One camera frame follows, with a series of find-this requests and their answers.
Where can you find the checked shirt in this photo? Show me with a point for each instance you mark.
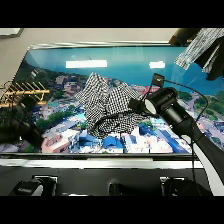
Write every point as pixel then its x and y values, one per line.
pixel 100 100

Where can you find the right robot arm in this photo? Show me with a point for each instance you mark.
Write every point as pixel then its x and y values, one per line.
pixel 180 116

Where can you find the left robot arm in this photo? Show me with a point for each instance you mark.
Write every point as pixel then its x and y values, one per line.
pixel 16 128

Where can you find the brown clothes hanger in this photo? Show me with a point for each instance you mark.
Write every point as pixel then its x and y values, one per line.
pixel 30 90
pixel 20 103

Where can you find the pale striped shirt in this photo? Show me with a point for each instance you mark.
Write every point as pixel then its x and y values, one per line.
pixel 196 48

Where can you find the black garment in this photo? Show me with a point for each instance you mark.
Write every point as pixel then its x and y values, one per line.
pixel 216 66

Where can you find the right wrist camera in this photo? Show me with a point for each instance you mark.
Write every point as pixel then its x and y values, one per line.
pixel 158 79

